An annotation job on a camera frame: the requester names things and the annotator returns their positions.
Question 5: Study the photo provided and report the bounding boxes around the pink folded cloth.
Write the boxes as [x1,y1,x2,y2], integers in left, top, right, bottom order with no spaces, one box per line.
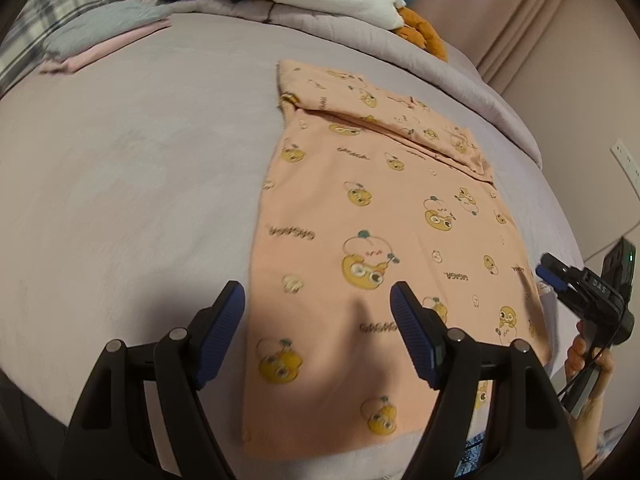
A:
[39,17,173,75]

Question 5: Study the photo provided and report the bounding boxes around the grey folded cloth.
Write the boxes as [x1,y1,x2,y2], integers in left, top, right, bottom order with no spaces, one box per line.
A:
[42,0,173,58]

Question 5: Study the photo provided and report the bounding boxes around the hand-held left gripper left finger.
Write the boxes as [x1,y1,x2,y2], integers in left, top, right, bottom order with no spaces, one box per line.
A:
[60,280,247,480]

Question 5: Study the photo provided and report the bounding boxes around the peach cartoon print garment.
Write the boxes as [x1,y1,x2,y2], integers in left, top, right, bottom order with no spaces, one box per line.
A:
[241,58,553,461]

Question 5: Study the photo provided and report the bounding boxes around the white cable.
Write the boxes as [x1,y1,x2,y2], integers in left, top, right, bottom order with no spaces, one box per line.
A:
[582,236,626,261]

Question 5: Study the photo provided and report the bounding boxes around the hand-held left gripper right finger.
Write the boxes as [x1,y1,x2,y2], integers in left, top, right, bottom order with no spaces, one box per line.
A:
[389,281,585,480]

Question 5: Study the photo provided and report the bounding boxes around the black cable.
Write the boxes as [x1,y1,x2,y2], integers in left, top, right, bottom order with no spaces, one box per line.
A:
[557,300,628,411]

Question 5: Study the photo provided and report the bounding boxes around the lilac quilt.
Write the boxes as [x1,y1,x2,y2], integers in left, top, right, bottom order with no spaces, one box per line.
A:
[100,0,543,168]

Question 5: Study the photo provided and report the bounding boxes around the grey plaid pillow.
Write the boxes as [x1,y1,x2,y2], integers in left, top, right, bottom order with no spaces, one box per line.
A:
[0,0,116,96]

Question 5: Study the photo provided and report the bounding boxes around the pink curtain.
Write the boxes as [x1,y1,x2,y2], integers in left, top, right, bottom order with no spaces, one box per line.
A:
[410,0,586,96]

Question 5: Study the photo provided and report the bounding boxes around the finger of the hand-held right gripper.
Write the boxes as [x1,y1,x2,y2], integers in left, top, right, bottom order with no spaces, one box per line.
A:
[541,253,581,283]
[535,266,571,303]

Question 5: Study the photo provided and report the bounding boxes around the person's right hand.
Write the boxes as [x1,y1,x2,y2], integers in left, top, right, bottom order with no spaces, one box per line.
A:
[565,334,615,403]

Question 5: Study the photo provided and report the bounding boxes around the white wall socket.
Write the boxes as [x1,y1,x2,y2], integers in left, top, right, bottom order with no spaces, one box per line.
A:
[611,138,640,188]

